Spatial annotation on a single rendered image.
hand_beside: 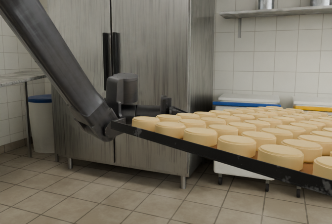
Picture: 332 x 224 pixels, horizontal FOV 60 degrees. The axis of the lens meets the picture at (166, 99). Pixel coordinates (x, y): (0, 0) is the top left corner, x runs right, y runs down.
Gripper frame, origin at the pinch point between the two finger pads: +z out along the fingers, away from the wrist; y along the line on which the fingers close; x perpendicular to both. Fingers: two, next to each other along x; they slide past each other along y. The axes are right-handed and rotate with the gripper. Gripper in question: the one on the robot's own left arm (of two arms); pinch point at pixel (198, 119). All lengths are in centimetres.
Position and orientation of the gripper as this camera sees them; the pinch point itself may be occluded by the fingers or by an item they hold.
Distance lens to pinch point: 68.1
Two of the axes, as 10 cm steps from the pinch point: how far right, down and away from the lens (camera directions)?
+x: 0.0, 1.1, -9.9
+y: -0.4, 9.9, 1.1
